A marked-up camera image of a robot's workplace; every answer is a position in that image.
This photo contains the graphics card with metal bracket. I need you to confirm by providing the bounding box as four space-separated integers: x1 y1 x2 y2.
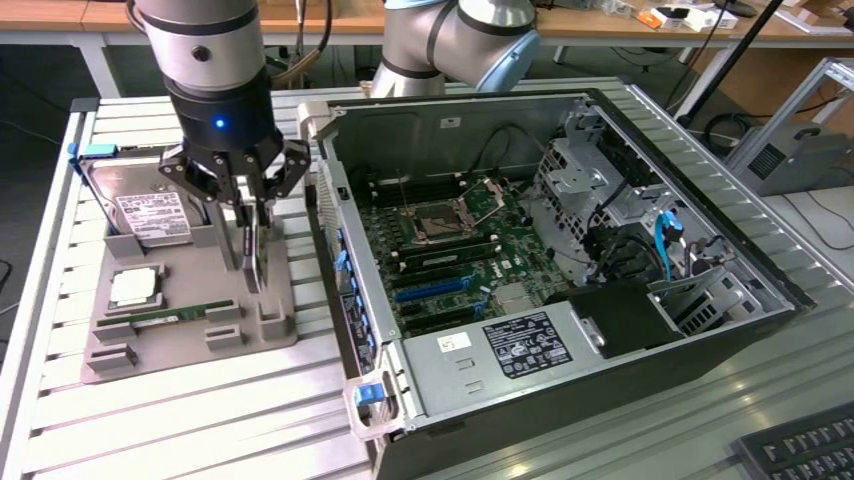
233 192 272 295

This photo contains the blue expansion slot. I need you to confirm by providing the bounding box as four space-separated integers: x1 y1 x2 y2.
392 280 471 302

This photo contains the grey parts rack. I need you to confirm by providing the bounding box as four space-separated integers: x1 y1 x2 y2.
80 172 300 385

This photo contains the brown cardboard box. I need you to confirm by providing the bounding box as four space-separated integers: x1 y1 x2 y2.
796 0 854 22

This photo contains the black looped wire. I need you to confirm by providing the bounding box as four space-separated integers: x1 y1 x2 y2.
476 123 559 177

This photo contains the silver CPU chip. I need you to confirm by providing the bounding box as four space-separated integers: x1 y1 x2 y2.
108 269 165 304

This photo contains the black tripod pole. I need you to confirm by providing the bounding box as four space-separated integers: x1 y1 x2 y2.
672 0 786 129

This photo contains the small white box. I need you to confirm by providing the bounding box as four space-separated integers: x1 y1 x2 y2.
690 8 740 34

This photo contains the thin metal locking lever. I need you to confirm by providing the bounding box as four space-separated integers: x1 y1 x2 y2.
396 167 412 224

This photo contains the black open PC case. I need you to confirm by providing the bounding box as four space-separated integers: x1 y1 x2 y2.
296 88 816 480

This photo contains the blue wire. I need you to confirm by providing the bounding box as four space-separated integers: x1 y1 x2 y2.
655 209 687 281

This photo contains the grey metal cabinet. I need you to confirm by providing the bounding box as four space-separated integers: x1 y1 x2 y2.
724 124 854 197

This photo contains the silver chipset heatsink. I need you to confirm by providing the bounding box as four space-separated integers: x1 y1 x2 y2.
491 291 539 315

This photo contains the black wire bundle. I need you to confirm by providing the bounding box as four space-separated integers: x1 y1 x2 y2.
583 219 675 289

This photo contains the long black expansion slot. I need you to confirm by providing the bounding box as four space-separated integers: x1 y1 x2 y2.
388 269 465 290
401 304 481 329

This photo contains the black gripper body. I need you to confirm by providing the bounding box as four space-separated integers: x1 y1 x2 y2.
164 74 287 152

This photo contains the green motherboard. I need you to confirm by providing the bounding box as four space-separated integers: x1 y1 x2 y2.
356 169 583 339

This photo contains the metal socket cover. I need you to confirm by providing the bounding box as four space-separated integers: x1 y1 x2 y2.
451 177 513 225

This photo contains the black keyboard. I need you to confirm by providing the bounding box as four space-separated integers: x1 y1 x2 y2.
730 402 854 480

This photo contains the black RAM slot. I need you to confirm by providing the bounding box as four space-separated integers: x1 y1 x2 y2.
391 236 496 257
365 171 461 187
368 177 463 193
373 189 465 205
371 183 464 199
388 230 493 251

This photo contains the grey power supply unit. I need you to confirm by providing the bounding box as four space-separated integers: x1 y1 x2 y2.
380 302 607 432

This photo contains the aluminium profile frame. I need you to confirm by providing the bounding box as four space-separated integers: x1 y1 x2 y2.
730 56 854 169

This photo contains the black monitor stand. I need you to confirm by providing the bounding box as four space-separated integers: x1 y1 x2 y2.
710 0 759 17

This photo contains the CPU socket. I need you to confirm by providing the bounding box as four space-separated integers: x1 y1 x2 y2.
409 201 471 247

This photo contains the green RAM stick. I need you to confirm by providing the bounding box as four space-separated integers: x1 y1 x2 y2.
104 303 236 325
401 248 501 274

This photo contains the hard disk in blue caddy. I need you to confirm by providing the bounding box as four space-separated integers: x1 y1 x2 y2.
68 141 208 249

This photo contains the beige corner bracket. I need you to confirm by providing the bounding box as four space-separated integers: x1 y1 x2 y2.
296 101 339 201
341 369 405 442

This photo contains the metal disk bay cage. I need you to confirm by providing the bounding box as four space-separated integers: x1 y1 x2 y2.
646 263 779 346
529 107 675 284

